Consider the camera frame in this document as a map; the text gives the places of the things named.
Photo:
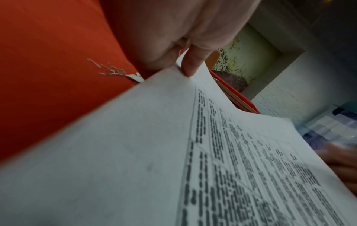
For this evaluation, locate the person's right hand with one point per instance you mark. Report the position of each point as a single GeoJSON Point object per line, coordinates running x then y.
{"type": "Point", "coordinates": [343, 163]}

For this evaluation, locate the person's left hand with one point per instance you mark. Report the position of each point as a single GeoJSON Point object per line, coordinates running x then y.
{"type": "Point", "coordinates": [173, 28]}

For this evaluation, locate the pile of printed papers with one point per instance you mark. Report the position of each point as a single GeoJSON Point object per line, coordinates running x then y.
{"type": "Point", "coordinates": [125, 154]}

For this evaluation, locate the scattered loose metal staples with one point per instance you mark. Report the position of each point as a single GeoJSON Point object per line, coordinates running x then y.
{"type": "Point", "coordinates": [111, 70]}

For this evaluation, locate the red tablecloth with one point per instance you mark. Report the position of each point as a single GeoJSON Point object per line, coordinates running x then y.
{"type": "Point", "coordinates": [50, 66]}

